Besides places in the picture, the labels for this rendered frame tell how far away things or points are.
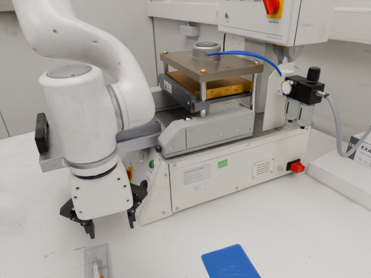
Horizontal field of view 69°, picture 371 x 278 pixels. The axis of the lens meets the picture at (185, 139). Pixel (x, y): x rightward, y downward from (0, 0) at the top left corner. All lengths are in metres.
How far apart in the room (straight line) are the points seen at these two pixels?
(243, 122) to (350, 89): 0.56
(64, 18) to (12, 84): 1.71
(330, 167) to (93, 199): 0.69
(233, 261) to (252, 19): 0.61
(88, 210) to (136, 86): 0.24
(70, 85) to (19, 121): 1.88
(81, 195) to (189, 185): 0.30
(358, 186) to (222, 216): 0.38
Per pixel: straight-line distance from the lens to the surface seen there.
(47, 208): 0.87
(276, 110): 0.77
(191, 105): 0.65
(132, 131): 0.65
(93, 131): 0.41
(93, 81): 0.39
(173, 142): 0.62
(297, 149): 0.88
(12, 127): 2.26
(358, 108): 1.16
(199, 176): 0.70
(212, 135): 0.66
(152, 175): 0.68
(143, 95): 0.42
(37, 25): 0.49
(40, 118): 0.75
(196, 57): 0.74
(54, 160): 0.64
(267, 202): 0.80
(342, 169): 0.93
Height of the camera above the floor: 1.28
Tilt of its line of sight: 29 degrees down
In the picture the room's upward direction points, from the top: 2 degrees counter-clockwise
